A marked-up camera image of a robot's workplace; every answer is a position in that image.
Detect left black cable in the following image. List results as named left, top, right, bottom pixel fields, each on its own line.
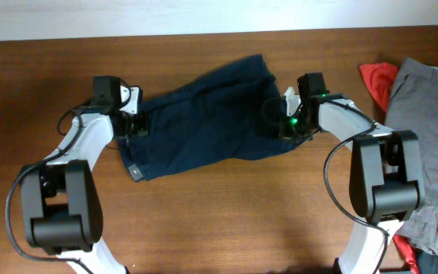
left=5, top=78, right=132, bottom=274

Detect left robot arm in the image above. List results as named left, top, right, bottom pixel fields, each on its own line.
left=11, top=75, right=148, bottom=273

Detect right black cable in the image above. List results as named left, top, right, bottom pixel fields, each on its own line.
left=260, top=94, right=391, bottom=274

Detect red cloth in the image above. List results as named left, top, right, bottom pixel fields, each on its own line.
left=358, top=62, right=420, bottom=274

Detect grey garment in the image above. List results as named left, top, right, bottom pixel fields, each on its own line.
left=385, top=58, right=438, bottom=256

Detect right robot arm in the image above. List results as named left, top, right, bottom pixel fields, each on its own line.
left=281, top=72, right=425, bottom=274

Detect navy blue shorts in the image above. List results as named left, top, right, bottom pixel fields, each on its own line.
left=118, top=55, right=304, bottom=182

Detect black cable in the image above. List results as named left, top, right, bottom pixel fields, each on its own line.
left=260, top=94, right=391, bottom=274
left=5, top=78, right=132, bottom=274

